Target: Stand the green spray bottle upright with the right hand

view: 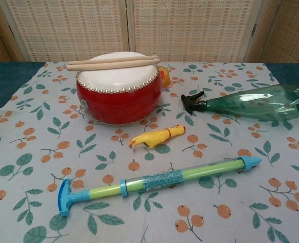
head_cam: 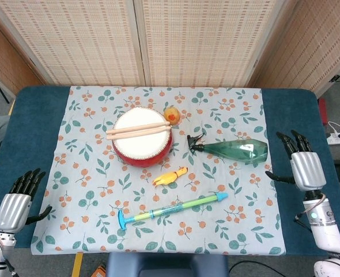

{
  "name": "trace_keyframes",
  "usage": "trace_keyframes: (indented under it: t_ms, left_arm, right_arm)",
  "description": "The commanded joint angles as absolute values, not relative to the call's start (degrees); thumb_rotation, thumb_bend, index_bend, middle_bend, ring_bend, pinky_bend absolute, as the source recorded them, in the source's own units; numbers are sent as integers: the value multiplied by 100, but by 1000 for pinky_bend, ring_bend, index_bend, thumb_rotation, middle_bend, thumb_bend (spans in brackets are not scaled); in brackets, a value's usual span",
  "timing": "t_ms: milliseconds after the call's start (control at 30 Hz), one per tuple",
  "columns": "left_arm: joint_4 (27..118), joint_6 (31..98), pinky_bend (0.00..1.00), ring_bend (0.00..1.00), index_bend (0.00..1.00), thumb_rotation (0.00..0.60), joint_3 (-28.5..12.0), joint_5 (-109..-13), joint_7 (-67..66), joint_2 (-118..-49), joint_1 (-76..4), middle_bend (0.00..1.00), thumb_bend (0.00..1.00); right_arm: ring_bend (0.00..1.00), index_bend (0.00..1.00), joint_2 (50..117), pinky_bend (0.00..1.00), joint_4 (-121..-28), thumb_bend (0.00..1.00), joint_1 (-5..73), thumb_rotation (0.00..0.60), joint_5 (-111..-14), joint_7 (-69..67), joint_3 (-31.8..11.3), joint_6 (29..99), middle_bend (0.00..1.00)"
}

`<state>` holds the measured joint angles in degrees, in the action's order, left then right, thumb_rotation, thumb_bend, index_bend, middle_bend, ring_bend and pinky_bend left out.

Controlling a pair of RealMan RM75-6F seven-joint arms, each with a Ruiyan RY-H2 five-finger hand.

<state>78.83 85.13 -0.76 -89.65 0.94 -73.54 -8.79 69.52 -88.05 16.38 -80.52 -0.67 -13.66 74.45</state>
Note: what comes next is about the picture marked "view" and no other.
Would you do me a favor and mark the green plastic spray bottle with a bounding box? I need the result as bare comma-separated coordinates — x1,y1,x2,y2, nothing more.
181,85,299,124

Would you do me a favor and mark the yellow rubber chicken toy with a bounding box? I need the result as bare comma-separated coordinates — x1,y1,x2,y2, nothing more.
129,126,186,149

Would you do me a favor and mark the red drum white skin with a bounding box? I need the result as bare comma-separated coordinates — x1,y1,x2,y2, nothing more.
76,52,163,126

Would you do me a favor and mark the yellow rubber duck toy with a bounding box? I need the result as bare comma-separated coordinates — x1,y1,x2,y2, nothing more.
157,65,171,89

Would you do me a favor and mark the blue green water pump toy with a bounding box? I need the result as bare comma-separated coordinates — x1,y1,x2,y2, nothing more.
57,156,263,217

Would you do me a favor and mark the wooden drumstick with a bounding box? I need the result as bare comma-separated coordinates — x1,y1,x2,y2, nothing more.
65,57,161,72
68,55,153,65

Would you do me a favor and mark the floral fruit print tablecloth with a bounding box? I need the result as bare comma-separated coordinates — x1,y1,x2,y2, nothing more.
0,61,299,243

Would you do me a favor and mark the woven folding screen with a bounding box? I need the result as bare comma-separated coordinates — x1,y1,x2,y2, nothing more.
0,0,299,63

